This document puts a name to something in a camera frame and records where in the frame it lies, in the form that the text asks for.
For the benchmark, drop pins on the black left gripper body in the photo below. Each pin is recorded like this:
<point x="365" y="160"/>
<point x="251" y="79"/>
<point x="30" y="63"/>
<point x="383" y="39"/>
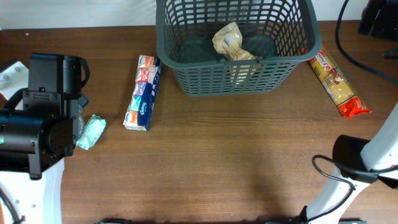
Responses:
<point x="76" y="115"/>

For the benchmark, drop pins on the green wet wipes pack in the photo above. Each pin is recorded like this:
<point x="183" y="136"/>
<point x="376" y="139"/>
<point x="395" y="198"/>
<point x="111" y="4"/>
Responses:
<point x="92" y="132"/>

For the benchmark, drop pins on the Kleenex tissue multipack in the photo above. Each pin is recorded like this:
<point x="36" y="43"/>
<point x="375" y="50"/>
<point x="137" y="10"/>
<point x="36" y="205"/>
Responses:
<point x="141" y="106"/>

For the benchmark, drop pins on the beige snack bag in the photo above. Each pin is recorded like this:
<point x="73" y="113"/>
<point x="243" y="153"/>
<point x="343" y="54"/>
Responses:
<point x="229" y="42"/>

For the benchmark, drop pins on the spaghetti pasta packet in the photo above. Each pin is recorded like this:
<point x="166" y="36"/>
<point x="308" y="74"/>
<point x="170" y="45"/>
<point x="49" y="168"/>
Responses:
<point x="337" y="85"/>

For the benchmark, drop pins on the green lid spice jar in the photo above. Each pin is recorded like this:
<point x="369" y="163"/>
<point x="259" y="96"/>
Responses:
<point x="273" y="70"/>

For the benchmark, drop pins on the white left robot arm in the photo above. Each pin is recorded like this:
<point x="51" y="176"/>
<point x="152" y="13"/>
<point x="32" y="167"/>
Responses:
<point x="31" y="175"/>

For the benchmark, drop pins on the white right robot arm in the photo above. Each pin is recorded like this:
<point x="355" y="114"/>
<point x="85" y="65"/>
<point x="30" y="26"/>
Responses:
<point x="356" y="163"/>

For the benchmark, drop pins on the grey plastic basket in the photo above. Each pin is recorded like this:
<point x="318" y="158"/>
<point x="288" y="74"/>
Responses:
<point x="280" y="34"/>

